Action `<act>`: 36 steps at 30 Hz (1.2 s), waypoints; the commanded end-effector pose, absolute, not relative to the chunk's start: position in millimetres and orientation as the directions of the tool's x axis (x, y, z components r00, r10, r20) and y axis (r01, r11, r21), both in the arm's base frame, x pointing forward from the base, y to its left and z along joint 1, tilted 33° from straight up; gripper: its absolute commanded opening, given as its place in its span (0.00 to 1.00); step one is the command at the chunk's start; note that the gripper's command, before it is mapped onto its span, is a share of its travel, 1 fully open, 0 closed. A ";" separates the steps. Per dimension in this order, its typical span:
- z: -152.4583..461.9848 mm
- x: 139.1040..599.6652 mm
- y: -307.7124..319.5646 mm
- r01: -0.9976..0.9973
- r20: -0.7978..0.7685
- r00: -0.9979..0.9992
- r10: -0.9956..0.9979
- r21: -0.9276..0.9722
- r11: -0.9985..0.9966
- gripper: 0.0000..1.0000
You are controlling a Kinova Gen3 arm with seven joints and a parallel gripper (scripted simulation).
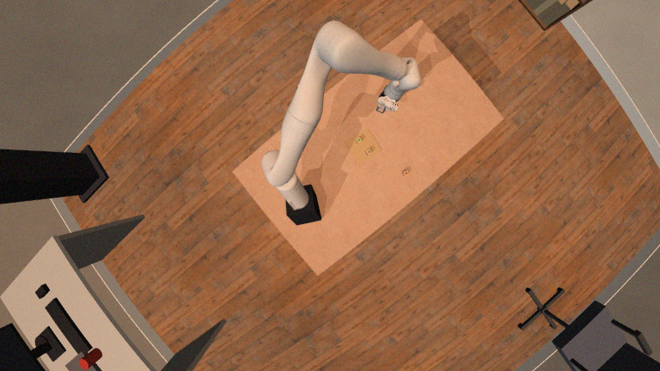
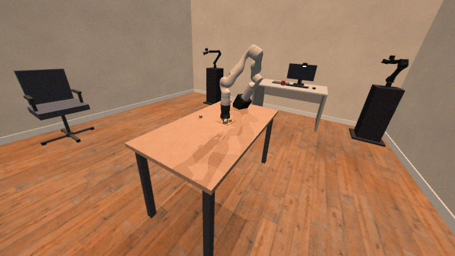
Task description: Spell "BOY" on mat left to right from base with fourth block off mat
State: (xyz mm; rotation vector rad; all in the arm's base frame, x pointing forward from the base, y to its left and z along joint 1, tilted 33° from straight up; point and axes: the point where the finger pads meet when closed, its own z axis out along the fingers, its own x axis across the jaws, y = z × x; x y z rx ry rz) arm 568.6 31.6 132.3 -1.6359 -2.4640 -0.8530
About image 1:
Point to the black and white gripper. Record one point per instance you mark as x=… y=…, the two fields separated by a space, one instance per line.
x=388 y=101

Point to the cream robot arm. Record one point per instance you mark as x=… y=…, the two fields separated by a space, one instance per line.
x=345 y=51

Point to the tan square mat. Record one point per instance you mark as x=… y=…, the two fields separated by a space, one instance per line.
x=358 y=150

